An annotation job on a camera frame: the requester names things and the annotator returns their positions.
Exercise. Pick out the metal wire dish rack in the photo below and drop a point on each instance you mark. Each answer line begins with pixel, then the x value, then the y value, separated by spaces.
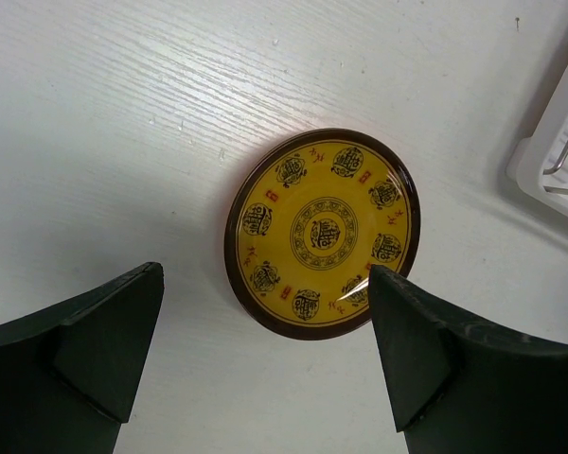
pixel 539 164

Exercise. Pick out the yellow patterned plate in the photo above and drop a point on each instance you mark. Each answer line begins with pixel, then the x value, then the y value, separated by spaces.
pixel 310 221

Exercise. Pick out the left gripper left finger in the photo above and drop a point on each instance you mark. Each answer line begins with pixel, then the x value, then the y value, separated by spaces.
pixel 69 373

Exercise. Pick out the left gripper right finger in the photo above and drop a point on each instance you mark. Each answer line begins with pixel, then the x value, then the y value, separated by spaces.
pixel 460 383

